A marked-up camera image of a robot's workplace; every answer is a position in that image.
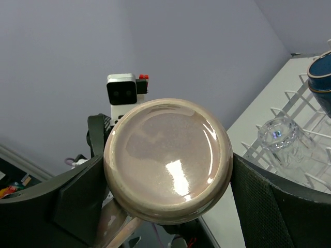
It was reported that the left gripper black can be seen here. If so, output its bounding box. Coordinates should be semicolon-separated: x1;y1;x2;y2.
86;114;114;157

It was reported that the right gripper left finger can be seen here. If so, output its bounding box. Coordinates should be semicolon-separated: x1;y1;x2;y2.
1;156;106;247

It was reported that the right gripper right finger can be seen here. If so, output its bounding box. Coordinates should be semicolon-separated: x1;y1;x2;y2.
231;154;330;247

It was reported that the clear glass tumbler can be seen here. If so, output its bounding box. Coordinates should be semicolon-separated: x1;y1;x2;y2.
258;117;328;180

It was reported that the pale pink glossy mug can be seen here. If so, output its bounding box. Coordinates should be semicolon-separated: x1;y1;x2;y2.
103;99;233;247

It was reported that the dark blue mug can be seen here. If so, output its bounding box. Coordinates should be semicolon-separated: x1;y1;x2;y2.
307;51;330;117

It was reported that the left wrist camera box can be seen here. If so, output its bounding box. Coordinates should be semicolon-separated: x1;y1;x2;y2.
107;73;137;105

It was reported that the white wire plate rack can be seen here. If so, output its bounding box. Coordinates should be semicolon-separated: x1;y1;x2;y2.
241;72;330;194

